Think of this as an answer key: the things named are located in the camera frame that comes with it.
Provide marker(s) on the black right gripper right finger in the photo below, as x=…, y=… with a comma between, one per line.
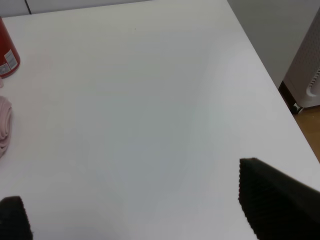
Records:
x=277, y=206

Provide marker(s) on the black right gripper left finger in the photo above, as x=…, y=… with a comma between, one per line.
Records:
x=14, y=222

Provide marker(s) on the pink folded cloth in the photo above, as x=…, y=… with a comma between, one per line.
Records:
x=5, y=124

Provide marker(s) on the white perforated air purifier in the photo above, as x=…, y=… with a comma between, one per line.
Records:
x=303, y=76

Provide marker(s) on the red cylindrical can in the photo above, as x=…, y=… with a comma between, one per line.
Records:
x=9, y=57

